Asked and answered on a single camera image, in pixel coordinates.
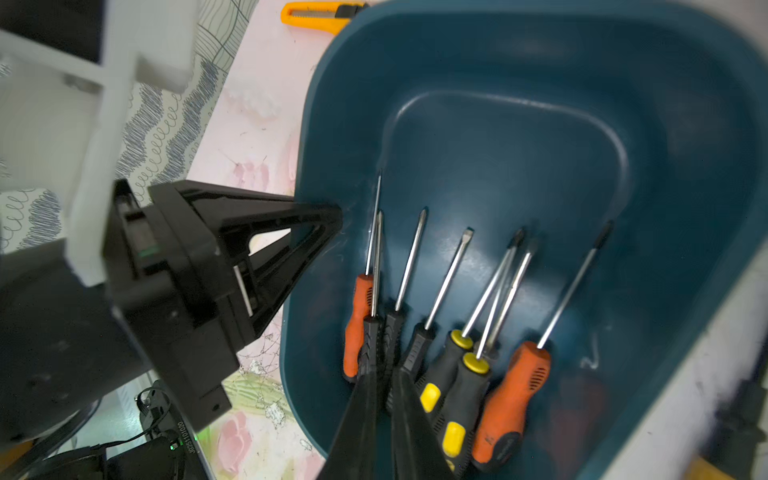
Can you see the black yellow screwdriver in tray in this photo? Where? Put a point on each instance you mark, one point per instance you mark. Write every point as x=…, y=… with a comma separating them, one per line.
x=434, y=384

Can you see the orange handle screwdriver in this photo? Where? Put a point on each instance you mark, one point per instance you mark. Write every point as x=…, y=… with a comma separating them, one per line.
x=362, y=301

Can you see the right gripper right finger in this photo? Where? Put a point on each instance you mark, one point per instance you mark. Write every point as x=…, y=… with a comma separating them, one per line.
x=415, y=450

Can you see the large orange black screwdriver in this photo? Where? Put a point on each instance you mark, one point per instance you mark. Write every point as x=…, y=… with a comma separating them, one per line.
x=501, y=427

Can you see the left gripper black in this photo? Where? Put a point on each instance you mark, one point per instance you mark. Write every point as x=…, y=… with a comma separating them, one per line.
x=200, y=272

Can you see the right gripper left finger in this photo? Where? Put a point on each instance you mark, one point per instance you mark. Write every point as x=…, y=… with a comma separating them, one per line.
x=353, y=452

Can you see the teal plastic storage tray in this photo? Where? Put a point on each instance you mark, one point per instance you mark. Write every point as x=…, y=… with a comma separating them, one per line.
x=557, y=117

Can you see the orange utility knife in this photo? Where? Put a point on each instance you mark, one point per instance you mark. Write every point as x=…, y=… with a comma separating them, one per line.
x=326, y=16

